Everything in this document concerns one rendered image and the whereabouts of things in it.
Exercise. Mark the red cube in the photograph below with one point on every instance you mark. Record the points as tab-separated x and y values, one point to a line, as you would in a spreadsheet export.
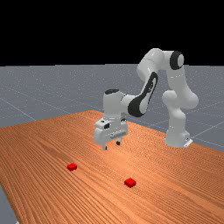
130	182
72	166

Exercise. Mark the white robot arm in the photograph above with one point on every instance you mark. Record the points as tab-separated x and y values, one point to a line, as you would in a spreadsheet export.
177	87

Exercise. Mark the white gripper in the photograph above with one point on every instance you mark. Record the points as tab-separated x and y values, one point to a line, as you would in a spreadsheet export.
108	132

